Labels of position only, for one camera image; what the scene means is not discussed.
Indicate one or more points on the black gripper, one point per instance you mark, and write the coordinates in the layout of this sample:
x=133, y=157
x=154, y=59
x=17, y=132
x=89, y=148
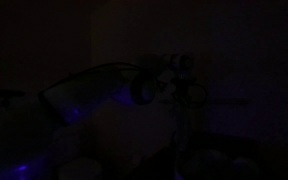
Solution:
x=181, y=75

